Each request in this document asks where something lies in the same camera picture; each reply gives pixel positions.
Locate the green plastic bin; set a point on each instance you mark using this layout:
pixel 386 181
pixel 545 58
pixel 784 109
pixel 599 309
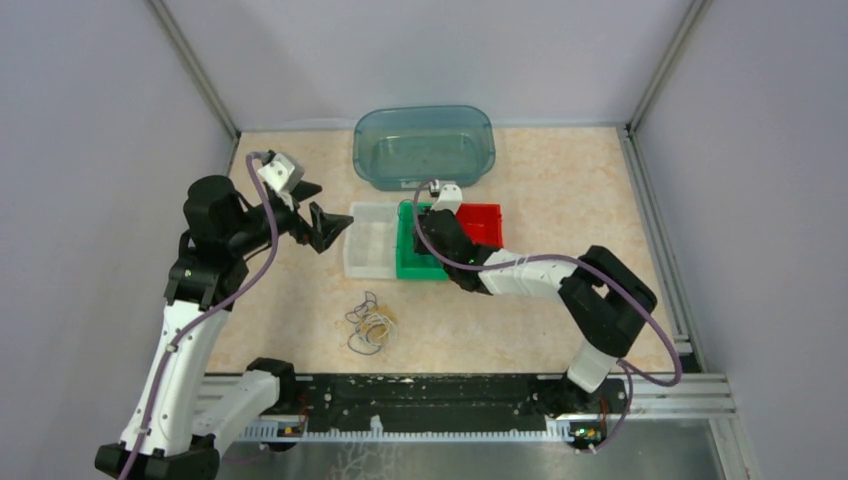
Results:
pixel 410 265

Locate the white plastic bin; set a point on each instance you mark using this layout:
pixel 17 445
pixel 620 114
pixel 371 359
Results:
pixel 370 242

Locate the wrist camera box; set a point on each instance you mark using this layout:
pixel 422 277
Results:
pixel 446 195
pixel 281 174

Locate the aluminium frame rail right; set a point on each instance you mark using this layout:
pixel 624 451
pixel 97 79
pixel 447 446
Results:
pixel 728 439

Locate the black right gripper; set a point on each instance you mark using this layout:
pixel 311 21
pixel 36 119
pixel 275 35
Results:
pixel 421 215

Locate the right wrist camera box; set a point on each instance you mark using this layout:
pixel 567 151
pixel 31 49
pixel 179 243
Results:
pixel 446 195

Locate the teal transparent plastic tub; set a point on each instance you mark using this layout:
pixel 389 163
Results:
pixel 395 149

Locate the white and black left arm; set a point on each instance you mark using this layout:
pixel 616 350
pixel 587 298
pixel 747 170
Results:
pixel 167 437

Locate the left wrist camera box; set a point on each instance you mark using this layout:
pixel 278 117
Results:
pixel 281 174

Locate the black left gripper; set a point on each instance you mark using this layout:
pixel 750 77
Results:
pixel 324 230

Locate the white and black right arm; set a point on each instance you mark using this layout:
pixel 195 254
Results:
pixel 607 301

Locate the aluminium frame rail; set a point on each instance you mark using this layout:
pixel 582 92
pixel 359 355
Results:
pixel 192 65
pixel 728 439

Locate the aluminium frame rail left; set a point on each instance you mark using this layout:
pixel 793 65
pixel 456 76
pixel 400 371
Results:
pixel 192 65

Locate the red plastic bin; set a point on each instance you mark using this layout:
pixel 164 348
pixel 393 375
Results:
pixel 482 222

